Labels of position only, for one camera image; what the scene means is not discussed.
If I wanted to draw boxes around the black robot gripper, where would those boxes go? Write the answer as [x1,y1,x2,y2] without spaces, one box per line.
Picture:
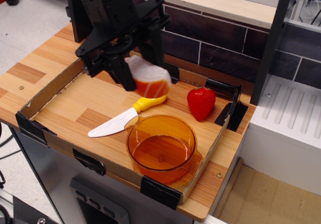
[76,0,170,91]

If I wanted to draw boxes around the salmon sushi toy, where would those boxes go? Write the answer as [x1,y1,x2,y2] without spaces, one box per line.
[125,55,172,98]

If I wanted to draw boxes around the amber transparent plastic pot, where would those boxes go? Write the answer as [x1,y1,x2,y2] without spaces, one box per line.
[125,115,202,188]

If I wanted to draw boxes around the cardboard fence with black tape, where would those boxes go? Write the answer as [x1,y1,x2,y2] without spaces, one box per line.
[16,60,250,209]

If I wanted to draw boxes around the red toy strawberry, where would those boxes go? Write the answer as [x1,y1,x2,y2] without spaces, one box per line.
[187,87,216,121]

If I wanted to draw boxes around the grey oven control panel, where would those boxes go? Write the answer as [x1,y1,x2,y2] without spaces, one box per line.
[70,179,130,223]

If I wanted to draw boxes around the white ridged drain board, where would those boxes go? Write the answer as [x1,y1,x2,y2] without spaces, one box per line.
[241,76,320,195]

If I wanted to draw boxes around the yellow handled white toy knife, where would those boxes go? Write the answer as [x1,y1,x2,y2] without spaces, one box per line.
[88,95,167,138]

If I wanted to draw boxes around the dark grey vertical post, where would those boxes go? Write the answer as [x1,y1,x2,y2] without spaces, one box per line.
[250,0,291,105]

